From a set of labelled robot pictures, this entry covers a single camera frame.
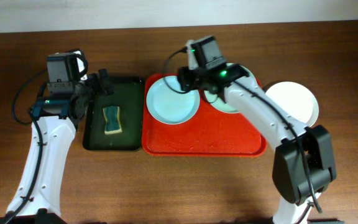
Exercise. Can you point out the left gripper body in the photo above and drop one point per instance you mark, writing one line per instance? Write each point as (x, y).
(103, 81)

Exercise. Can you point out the mint green round plate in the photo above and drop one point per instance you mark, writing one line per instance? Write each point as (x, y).
(218, 103)

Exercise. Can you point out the black plastic tray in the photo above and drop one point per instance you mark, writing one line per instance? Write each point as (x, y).
(129, 96)

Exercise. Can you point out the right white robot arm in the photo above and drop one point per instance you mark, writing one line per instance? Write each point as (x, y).
(304, 162)

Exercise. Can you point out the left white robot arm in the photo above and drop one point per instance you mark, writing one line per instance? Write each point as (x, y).
(54, 118)

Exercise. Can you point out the white round plate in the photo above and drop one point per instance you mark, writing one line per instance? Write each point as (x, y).
(298, 101)

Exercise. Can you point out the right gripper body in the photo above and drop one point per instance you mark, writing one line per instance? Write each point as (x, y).
(185, 77)

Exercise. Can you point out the red plastic tray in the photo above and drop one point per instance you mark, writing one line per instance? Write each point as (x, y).
(208, 133)

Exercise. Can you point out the light blue round plate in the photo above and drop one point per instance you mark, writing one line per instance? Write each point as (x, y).
(168, 106)

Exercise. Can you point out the green yellow sponge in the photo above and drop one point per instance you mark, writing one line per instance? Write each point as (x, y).
(112, 119)

